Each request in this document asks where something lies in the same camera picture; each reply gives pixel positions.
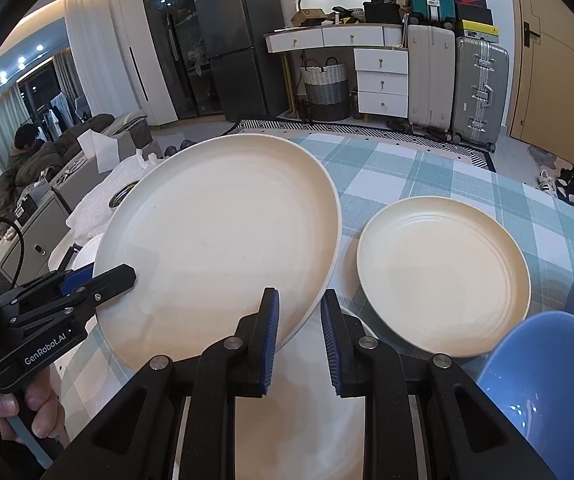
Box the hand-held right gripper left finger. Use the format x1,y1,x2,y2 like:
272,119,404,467
54,287,280,480

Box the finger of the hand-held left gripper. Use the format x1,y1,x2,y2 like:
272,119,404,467
17,268,95,306
7,263,138,331

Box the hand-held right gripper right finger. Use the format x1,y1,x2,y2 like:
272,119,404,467
319,290,560,480

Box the cream plate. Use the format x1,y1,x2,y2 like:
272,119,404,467
92,133,343,361
356,196,532,359

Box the person's left hand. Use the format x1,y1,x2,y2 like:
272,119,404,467
0,367,65,443

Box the white bowl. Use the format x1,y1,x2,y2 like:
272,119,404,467
73,235,102,272

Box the grey side cabinet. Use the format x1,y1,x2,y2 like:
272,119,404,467
0,180,75,288

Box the white paper bag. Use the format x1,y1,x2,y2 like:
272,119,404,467
77,130,118,171

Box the grey sofa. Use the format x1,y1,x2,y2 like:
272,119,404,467
42,110,160,176

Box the hanging clothes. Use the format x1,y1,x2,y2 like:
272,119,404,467
34,92,90,141

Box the green checked tablecloth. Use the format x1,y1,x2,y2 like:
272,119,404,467
59,127,574,480

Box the white curtain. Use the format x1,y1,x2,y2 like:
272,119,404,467
64,0,118,121

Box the dark glass cabinet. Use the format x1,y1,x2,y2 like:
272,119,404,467
136,0,228,122

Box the woven laundry basket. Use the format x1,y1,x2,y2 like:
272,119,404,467
299,58,350,122

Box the white wardrobe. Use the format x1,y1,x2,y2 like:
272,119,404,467
108,0,179,126

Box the white vanity desk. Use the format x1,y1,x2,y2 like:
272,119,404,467
264,25,410,120

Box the grey refrigerator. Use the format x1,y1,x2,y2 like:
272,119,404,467
190,0,289,122

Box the beige suitcase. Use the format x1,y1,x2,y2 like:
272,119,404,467
407,24,457,142

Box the grey door mat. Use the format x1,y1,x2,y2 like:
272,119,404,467
527,145,558,166

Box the silver suitcase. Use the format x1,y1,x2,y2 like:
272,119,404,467
451,36,510,153

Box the small cardboard box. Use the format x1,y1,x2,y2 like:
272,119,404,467
289,8,325,27

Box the black storage box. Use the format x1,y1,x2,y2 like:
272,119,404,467
363,2,403,26

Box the wooden door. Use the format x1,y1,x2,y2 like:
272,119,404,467
504,0,574,161

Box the yellow black shoe box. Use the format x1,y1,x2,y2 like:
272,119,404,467
457,19,499,41

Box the plain black shoe box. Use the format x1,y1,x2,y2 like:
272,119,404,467
454,7,495,23

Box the black cable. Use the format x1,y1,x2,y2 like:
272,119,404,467
0,217,25,296

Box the black door handle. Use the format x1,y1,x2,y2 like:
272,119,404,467
522,22,540,56

